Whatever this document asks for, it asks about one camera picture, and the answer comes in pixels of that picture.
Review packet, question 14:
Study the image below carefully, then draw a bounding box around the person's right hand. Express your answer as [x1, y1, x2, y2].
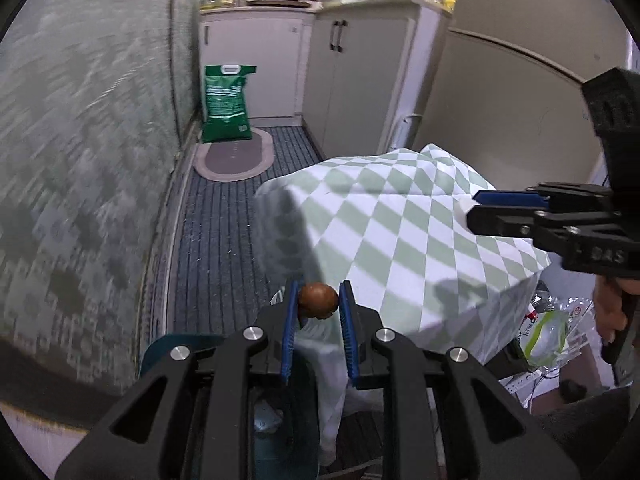
[592, 276, 639, 344]

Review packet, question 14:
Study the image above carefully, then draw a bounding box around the frosted patterned sliding door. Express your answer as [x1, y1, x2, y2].
[1, 0, 200, 394]

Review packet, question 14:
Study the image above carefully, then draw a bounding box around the beige two-door refrigerator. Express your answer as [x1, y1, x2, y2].
[414, 0, 630, 190]

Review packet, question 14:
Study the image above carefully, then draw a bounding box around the green white checkered tablecloth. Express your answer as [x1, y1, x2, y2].
[252, 142, 552, 468]

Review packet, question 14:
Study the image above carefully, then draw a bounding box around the oval grey floor mat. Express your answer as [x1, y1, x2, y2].
[193, 128, 274, 182]

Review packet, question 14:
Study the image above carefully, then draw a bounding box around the green rice bag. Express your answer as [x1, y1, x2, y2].
[201, 64, 257, 143]

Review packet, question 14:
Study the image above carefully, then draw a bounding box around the round brown fruit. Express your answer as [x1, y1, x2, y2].
[297, 282, 340, 320]

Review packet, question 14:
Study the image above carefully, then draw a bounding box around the black tracking camera box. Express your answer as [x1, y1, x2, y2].
[582, 68, 639, 191]

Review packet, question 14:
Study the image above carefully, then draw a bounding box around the white kitchen cabinet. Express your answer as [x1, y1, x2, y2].
[198, 0, 451, 158]

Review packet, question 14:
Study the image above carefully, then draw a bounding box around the clear plastic bags pile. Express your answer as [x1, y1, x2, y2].
[518, 288, 593, 372]

